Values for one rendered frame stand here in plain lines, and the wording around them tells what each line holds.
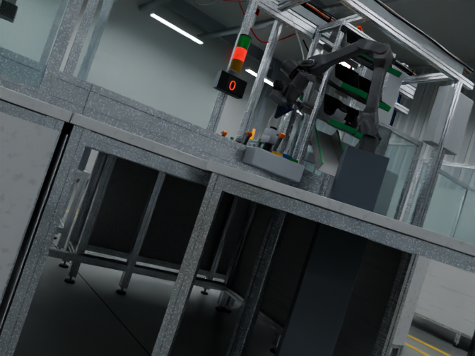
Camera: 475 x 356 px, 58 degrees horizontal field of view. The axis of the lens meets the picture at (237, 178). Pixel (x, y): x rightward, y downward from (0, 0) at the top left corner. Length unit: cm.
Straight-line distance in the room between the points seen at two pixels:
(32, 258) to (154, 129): 49
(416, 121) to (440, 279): 691
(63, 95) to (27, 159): 21
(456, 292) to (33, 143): 484
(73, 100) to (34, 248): 42
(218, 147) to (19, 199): 61
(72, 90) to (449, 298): 480
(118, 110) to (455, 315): 467
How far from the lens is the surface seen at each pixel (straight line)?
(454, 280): 546
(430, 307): 555
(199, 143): 139
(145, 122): 133
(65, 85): 130
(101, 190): 267
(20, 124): 122
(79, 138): 123
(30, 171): 123
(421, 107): 1200
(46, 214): 123
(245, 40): 180
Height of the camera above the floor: 78
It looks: 3 degrees up
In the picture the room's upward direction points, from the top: 18 degrees clockwise
